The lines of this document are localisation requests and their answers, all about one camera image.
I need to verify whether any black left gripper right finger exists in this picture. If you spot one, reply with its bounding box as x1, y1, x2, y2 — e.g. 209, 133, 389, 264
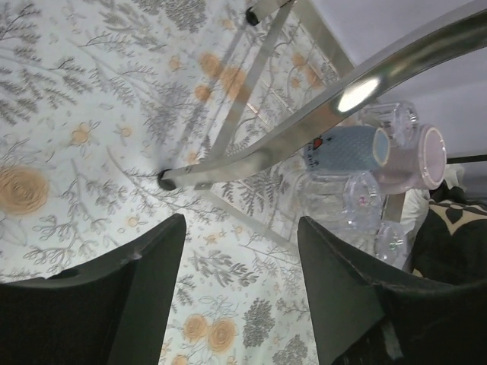
298, 217, 486, 364

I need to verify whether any clear faceted glass cup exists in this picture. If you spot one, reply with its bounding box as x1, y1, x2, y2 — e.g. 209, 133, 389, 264
284, 170, 384, 230

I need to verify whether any black floral blanket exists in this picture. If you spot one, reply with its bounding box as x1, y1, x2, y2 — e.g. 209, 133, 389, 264
411, 183, 486, 285

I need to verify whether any steel two-tier dish rack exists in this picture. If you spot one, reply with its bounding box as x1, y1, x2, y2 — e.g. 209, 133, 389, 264
157, 1, 486, 229

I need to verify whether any floral tablecloth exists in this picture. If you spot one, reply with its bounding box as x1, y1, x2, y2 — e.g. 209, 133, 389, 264
1, 1, 338, 364

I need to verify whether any pink ribbed mug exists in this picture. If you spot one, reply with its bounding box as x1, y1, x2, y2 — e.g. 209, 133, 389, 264
373, 124, 447, 195

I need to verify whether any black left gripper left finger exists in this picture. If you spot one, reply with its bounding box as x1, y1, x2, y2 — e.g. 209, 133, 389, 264
1, 214, 186, 364

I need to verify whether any clear glass tumbler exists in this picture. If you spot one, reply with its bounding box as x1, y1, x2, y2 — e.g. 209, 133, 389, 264
358, 101, 419, 147

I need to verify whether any grey-blue textured mug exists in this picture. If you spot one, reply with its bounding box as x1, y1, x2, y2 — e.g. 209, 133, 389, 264
303, 125, 390, 173

